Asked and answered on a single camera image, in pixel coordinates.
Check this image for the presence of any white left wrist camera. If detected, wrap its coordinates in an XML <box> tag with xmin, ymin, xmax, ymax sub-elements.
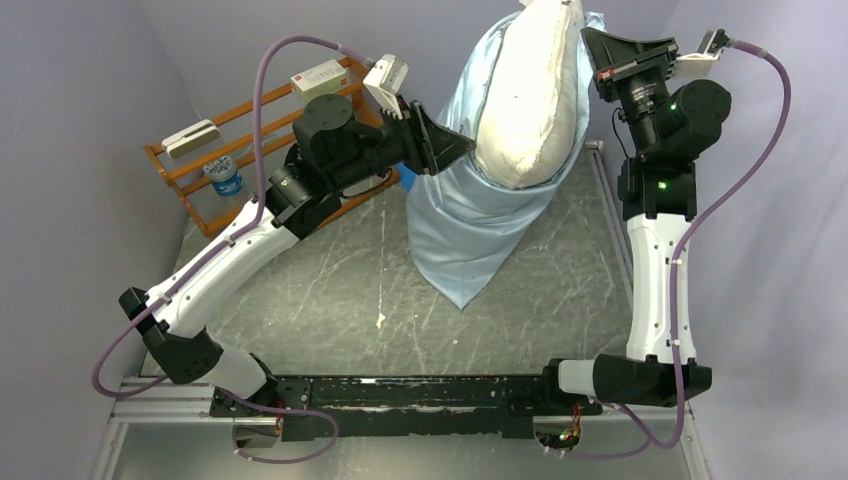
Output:
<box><xmin>363</xmin><ymin>54</ymin><xmax>409</xmax><ymax>118</ymax></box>

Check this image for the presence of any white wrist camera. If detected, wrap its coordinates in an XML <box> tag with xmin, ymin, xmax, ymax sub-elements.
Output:
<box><xmin>671</xmin><ymin>29</ymin><xmax>731</xmax><ymax>80</ymax></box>
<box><xmin>363</xmin><ymin>54</ymin><xmax>409</xmax><ymax>118</ymax></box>

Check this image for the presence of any white red box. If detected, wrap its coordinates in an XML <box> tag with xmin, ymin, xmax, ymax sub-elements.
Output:
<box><xmin>291</xmin><ymin>60</ymin><xmax>350</xmax><ymax>103</ymax></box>

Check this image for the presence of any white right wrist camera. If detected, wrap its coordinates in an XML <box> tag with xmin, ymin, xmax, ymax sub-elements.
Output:
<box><xmin>671</xmin><ymin>29</ymin><xmax>731</xmax><ymax>80</ymax></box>

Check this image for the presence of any blue lidded jar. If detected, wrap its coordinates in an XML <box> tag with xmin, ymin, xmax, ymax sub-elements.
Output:
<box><xmin>202</xmin><ymin>155</ymin><xmax>244</xmax><ymax>197</ymax></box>

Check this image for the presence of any blue flat board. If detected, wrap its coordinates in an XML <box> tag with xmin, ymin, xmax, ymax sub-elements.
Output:
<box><xmin>397</xmin><ymin>165</ymin><xmax>418</xmax><ymax>193</ymax></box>

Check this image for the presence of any orange wooden shelf rack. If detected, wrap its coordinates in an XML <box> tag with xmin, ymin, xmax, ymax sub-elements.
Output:
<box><xmin>144</xmin><ymin>56</ymin><xmax>400</xmax><ymax>239</ymax></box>

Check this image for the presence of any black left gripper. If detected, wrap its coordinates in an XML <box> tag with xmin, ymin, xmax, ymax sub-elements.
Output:
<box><xmin>330</xmin><ymin>93</ymin><xmax>477</xmax><ymax>191</ymax></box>

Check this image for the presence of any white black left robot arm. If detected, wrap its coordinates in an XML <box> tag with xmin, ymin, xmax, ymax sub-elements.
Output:
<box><xmin>119</xmin><ymin>94</ymin><xmax>475</xmax><ymax>416</ymax></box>

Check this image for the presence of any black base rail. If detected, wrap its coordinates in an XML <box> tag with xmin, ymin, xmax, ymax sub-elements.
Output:
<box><xmin>209</xmin><ymin>373</ymin><xmax>602</xmax><ymax>442</ymax></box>

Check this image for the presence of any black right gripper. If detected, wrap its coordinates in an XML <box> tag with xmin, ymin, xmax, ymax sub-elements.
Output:
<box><xmin>580</xmin><ymin>27</ymin><xmax>681</xmax><ymax>157</ymax></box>

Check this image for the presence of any white eraser block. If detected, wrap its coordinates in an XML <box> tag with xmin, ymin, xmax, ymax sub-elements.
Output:
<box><xmin>161</xmin><ymin>119</ymin><xmax>221</xmax><ymax>160</ymax></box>

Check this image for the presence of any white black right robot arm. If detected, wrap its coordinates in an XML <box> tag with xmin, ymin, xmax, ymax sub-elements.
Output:
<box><xmin>539</xmin><ymin>27</ymin><xmax>732</xmax><ymax>414</ymax></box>

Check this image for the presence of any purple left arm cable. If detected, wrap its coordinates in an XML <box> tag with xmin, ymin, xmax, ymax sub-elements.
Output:
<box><xmin>90</xmin><ymin>35</ymin><xmax>379</xmax><ymax>465</ymax></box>

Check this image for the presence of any light blue pillowcase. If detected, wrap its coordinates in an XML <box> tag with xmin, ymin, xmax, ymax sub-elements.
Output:
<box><xmin>405</xmin><ymin>7</ymin><xmax>606</xmax><ymax>308</ymax></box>

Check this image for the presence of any aluminium frame rail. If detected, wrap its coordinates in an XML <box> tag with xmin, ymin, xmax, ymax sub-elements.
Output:
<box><xmin>89</xmin><ymin>376</ymin><xmax>233</xmax><ymax>480</ymax></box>

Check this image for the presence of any white pillow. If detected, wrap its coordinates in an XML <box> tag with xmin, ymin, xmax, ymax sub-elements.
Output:
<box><xmin>475</xmin><ymin>1</ymin><xmax>585</xmax><ymax>189</ymax></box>

